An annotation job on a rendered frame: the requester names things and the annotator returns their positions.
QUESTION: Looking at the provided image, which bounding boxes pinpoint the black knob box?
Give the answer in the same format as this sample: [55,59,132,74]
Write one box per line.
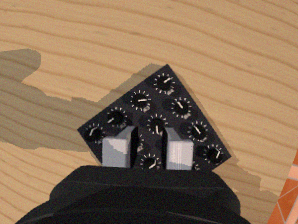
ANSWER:
[77,63,232,171]

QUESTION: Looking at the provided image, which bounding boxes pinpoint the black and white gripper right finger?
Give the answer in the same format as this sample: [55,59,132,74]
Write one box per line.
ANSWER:
[161,127,193,170]

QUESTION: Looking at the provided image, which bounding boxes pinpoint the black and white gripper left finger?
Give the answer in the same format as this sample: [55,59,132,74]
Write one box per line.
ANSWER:
[102,126,138,168]

